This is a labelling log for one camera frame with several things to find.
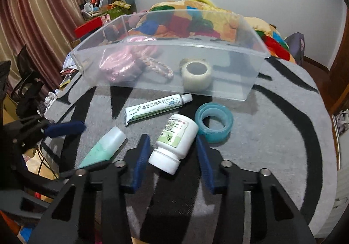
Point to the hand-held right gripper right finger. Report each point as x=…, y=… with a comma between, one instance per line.
x=204, y=163

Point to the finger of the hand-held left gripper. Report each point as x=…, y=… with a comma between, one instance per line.
x=94, y=166
x=65, y=128

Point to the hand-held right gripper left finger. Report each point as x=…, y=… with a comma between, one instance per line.
x=142, y=160

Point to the green and white squeeze tube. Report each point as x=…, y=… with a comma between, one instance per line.
x=105, y=145

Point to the white medicine bottle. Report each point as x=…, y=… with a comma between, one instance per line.
x=174, y=143

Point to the clear plastic storage box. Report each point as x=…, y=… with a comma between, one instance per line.
x=163, y=88

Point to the pill blister pack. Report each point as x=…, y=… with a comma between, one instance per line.
x=47, y=102

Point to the blue tape roll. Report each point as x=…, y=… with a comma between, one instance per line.
x=203, y=130

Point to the white ointment tube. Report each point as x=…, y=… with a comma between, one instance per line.
x=155, y=109

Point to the pile of papers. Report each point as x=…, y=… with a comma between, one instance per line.
x=68, y=66

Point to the black chair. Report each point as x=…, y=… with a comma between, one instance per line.
x=24, y=80

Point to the clear tape roll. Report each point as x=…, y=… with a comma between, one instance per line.
x=196, y=77

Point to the red flat box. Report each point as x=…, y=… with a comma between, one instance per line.
x=87, y=27

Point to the brown striped curtain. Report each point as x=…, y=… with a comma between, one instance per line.
x=35, y=14

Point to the white cup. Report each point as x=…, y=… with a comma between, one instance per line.
x=87, y=8

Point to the colourful patchwork blanket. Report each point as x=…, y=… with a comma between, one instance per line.
x=180, y=21

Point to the purple bag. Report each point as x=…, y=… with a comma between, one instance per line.
x=295, y=47

